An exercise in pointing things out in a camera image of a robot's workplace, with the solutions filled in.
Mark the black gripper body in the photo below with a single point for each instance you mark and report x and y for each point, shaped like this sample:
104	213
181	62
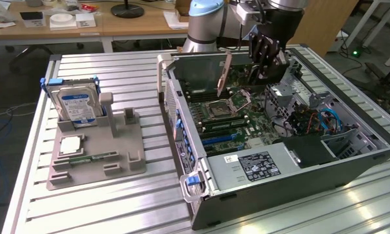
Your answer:
280	24

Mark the green gpu card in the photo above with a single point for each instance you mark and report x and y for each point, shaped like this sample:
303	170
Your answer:
224	73

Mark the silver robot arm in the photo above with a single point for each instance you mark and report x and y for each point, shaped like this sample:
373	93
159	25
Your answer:
201	29

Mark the wooden cabinet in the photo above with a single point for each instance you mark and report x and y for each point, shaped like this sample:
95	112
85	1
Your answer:
319	24

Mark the silver metal drive cage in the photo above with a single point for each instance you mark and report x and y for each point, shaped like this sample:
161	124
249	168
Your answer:
287	95

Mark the silver socket cover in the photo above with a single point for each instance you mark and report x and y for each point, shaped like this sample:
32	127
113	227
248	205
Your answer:
243	100

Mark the cpu socket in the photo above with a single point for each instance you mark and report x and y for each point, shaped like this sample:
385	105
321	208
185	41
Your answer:
221	108

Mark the white paper stack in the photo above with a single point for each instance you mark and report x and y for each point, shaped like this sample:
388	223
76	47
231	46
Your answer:
177	20

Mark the green motherboard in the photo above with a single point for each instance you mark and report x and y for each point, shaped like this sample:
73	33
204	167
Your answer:
263	126

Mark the brown cardboard box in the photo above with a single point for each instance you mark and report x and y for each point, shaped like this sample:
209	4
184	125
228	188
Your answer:
181	8

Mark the silver chipset heatsink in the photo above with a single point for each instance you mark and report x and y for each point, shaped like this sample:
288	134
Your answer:
255	142

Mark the blue expansion slot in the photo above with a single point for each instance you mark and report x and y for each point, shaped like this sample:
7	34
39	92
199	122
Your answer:
217	139

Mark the wooden desk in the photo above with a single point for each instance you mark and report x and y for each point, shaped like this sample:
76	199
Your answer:
133	26

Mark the black plastic cover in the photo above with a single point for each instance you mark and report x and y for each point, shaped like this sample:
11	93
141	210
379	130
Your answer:
309	151

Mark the black round lamp base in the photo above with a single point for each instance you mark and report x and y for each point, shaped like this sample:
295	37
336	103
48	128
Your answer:
127	11

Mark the grey power supply unit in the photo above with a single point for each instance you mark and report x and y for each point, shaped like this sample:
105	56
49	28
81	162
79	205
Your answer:
247	168

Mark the plain white box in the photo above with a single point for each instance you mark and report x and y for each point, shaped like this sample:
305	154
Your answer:
85	20

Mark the red packet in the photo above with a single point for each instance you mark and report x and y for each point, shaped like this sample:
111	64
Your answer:
89	7

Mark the blue case latch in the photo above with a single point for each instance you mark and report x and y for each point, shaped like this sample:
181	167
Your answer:
192	181

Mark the open grey pc case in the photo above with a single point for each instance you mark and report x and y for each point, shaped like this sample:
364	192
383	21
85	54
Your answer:
280	195

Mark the hard disk with blue caddy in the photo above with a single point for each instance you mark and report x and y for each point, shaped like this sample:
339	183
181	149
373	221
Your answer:
75	104

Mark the white round dish box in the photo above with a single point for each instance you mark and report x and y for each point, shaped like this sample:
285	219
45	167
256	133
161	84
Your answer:
63	22

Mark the grey parts rack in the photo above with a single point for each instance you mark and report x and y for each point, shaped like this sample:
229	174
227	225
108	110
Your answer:
93	146

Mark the green ram stick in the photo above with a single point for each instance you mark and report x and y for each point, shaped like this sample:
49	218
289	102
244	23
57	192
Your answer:
91	157

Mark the silver cpu chip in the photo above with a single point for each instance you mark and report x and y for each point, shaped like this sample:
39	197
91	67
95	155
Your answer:
69	145

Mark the black office chair base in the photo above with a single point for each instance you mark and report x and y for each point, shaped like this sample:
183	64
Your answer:
30	53

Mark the white box with black lid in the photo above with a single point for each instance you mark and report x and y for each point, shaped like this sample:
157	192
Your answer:
34	19

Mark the white paper label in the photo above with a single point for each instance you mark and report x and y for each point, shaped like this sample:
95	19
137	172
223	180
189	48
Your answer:
4	25

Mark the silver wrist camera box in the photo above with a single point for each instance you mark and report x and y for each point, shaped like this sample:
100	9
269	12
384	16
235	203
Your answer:
247	13

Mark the white desk frame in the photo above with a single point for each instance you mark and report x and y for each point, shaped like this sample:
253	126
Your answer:
373	22

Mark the grey disk bay bracket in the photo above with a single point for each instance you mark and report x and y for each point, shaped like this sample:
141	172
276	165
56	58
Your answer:
348	143

